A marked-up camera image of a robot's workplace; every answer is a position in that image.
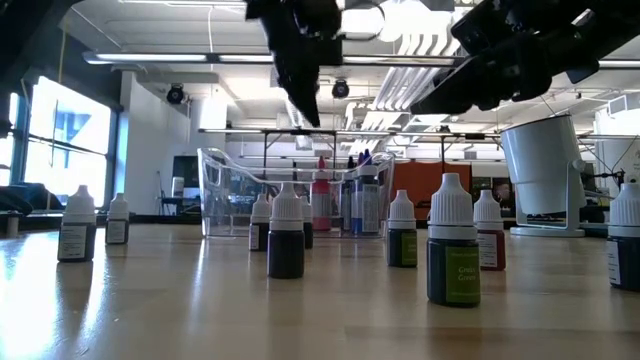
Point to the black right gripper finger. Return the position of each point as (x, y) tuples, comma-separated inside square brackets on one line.
[(465, 87)]

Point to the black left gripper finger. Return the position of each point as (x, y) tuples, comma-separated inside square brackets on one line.
[(300, 85)]

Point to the large red food colouring bottle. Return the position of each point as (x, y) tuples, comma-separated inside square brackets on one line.
[(321, 200)]

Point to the clear plastic bin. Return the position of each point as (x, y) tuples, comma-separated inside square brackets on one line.
[(230, 210)]

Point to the large blue food colouring bottle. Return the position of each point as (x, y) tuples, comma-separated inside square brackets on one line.
[(370, 210)]

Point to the small red-brown dropper bottle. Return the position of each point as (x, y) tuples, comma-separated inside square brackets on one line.
[(492, 250)]

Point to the small dark purple dropper bottle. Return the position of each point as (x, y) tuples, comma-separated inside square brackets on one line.
[(286, 255)]

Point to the small green dropper bottle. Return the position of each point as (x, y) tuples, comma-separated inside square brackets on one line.
[(400, 250)]

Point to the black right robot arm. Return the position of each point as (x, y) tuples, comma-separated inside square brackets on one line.
[(615, 25)]

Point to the black ceiling spotlight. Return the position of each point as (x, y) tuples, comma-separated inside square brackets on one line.
[(340, 89), (175, 94)]

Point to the orange partition panel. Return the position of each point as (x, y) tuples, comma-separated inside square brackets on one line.
[(420, 180)]

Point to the black clamp rod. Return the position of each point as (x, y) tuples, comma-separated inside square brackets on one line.
[(607, 175)]

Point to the black monitor screen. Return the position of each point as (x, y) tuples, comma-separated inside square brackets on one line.
[(185, 170)]

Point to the small grass green label bottle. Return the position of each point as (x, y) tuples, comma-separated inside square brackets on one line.
[(450, 280)]

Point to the small dark blue dropper bottle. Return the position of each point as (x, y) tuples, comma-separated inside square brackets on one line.
[(625, 260)]

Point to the dark cloth bundle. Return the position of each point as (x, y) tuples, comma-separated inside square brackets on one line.
[(30, 197)]

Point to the short grey post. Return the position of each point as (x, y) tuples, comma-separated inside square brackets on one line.
[(13, 225)]

